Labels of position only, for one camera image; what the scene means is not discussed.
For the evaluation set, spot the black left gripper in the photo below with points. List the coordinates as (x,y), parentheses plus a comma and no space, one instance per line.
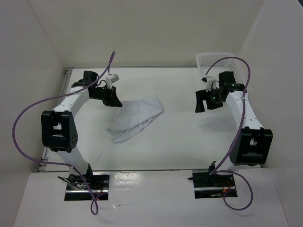
(112,100)

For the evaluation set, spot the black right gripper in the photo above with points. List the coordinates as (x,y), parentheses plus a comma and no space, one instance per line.
(203,95)

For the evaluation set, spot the white skirt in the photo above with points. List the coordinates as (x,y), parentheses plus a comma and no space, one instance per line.
(133,117)

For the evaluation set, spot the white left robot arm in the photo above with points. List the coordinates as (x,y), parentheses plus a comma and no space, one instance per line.
(79,96)

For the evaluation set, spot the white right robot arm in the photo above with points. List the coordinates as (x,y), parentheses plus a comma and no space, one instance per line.
(252,142)

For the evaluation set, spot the white plastic basket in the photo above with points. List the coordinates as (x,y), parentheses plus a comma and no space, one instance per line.
(206,60)

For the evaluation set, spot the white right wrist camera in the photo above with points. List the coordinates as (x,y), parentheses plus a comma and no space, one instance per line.
(209,81)

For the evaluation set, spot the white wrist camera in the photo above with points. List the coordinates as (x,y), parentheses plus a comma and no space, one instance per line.
(209,81)
(111,79)

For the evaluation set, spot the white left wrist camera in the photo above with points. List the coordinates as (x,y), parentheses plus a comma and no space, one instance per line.
(111,79)

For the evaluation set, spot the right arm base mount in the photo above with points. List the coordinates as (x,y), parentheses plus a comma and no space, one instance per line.
(212,186)

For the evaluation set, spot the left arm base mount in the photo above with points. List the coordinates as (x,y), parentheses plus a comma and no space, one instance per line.
(76,189)

